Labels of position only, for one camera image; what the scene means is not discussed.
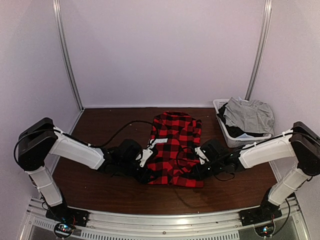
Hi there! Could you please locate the aluminium corner post left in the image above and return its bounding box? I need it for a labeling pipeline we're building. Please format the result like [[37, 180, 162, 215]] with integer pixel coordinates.
[[52, 0, 84, 112]]

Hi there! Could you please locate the circuit board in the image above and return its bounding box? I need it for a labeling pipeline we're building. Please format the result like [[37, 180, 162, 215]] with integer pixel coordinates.
[[53, 222, 75, 239], [254, 223, 275, 238]]

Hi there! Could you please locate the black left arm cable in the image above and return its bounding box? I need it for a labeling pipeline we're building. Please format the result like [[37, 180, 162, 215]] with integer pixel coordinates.
[[89, 120, 153, 148]]

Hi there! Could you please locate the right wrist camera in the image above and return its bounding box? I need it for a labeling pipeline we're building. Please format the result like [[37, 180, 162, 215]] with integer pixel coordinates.
[[194, 139, 226, 165]]

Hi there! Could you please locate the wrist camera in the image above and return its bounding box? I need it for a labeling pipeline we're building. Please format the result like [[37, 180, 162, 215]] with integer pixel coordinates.
[[194, 139, 226, 165], [117, 139, 155, 168]]

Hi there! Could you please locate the red black plaid shirt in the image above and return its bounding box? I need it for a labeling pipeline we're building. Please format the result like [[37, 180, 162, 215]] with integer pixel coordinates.
[[146, 111, 204, 188]]

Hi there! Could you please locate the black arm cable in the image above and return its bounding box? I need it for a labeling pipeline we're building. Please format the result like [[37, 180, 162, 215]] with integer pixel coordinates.
[[89, 120, 153, 148], [175, 147, 201, 180]]

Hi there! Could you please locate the right circuit board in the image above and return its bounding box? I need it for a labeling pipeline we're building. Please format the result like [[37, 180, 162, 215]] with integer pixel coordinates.
[[254, 223, 275, 238]]

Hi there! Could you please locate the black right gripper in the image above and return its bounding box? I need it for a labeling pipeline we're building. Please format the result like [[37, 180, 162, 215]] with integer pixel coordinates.
[[189, 159, 224, 182]]

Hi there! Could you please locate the aluminium corner post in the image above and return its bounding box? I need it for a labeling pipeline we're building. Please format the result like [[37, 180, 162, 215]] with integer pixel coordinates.
[[52, 0, 84, 112], [244, 0, 273, 101]]

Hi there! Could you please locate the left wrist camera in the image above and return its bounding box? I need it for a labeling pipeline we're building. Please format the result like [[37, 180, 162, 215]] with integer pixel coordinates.
[[117, 139, 155, 168]]

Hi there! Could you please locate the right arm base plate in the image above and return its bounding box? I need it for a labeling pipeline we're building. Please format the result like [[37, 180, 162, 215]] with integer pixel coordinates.
[[239, 203, 282, 226]]

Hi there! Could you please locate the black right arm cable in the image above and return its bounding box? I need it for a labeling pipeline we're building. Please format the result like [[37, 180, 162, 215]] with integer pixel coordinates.
[[175, 147, 201, 180]]

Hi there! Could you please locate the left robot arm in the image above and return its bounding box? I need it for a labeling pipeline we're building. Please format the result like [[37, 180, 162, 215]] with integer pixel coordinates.
[[13, 117, 158, 222]]

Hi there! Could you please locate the grey shirt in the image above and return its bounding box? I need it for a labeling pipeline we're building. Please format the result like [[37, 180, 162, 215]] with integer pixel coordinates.
[[222, 98, 275, 135]]

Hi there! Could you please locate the left circuit board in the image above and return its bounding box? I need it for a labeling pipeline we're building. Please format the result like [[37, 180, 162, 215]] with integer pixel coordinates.
[[53, 222, 75, 239]]

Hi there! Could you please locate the white plastic laundry basket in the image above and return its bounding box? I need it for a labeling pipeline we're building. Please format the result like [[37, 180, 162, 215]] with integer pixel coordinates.
[[212, 99, 272, 148]]

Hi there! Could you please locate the aluminium corner post right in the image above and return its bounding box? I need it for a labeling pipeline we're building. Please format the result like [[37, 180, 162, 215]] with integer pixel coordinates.
[[244, 0, 273, 101]]

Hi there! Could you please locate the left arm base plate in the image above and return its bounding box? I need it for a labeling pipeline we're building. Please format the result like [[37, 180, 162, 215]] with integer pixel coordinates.
[[45, 204, 89, 227]]

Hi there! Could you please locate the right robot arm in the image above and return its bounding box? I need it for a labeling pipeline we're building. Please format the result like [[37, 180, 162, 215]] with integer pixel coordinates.
[[190, 121, 320, 221]]

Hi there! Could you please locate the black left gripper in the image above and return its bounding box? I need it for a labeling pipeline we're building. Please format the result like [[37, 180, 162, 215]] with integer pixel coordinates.
[[118, 159, 158, 185]]

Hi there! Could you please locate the aluminium front rail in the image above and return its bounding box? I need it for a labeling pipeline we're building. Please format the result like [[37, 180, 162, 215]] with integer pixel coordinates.
[[17, 197, 311, 240]]

